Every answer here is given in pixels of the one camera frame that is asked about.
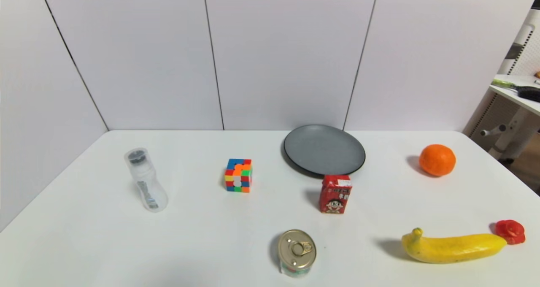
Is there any multicoloured puzzle cube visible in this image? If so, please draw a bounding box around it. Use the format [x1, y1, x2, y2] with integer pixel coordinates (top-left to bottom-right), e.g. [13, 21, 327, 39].
[224, 158, 253, 193]

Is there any white desk leg frame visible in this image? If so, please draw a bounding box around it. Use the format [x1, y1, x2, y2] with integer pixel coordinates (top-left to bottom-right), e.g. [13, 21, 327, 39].
[480, 108, 540, 161]

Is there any white background desk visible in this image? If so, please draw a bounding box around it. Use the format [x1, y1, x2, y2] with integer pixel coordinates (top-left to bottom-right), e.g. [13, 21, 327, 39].
[489, 74, 540, 117]

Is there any gray round plate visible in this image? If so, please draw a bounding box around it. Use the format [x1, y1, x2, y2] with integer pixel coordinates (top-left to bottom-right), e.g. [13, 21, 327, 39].
[283, 124, 366, 177]

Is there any black brush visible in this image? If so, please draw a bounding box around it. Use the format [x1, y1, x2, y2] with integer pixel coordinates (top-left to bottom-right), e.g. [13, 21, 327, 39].
[516, 87, 540, 103]

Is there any translucent plastic bottle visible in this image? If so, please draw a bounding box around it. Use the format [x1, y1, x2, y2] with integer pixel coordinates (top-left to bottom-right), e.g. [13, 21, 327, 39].
[124, 147, 169, 213]

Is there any white perforated panel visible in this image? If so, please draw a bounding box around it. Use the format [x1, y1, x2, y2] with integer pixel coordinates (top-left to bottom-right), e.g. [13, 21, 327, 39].
[498, 8, 540, 77]

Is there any orange fruit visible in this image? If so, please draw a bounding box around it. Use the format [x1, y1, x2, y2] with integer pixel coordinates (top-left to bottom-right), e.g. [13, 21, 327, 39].
[418, 144, 456, 177]

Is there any small red toy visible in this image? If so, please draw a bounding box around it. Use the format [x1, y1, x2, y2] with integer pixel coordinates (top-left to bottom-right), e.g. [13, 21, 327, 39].
[494, 219, 526, 245]

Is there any red milk carton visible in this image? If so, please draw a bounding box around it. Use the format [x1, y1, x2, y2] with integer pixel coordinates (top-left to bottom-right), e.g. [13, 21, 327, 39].
[319, 174, 353, 214]

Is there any gold lid tin can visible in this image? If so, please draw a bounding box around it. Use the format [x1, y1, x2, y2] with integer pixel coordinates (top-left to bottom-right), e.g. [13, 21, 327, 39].
[277, 229, 317, 278]

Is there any yellow banana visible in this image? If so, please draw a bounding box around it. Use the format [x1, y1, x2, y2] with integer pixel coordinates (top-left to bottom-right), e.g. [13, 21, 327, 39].
[401, 227, 508, 264]

